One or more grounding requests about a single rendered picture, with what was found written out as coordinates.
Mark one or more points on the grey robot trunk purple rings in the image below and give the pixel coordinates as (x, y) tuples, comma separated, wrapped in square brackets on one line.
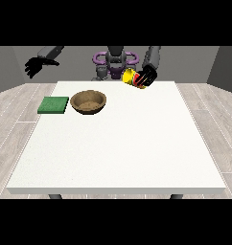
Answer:
[(114, 65)]

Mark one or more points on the green square pad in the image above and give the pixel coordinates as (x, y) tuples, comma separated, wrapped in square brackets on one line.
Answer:
[(53, 105)]

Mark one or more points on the brown wooden bowl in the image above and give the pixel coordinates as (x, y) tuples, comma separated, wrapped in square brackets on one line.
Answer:
[(88, 102)]

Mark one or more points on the yellow cup with melon print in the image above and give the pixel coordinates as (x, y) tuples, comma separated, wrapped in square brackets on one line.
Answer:
[(131, 77)]

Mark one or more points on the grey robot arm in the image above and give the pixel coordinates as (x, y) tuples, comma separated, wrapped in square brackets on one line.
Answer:
[(49, 51), (153, 56)]

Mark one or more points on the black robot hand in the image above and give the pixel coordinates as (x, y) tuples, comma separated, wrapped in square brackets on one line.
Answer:
[(35, 66), (147, 76)]

